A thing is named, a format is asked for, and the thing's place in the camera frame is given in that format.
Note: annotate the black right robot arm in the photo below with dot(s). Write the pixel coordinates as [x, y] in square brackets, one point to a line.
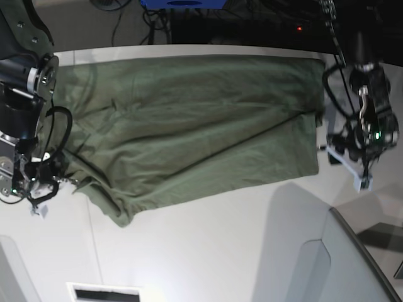
[29, 69]

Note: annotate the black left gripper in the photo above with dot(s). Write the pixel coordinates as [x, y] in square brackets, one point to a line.
[347, 140]

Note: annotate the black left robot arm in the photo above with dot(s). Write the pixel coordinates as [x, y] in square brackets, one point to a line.
[373, 129]

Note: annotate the green t-shirt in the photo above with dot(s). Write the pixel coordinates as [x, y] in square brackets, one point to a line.
[150, 133]

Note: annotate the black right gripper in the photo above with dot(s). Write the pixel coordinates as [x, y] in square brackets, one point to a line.
[44, 172]

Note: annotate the blue box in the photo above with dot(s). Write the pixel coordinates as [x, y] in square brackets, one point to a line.
[182, 4]

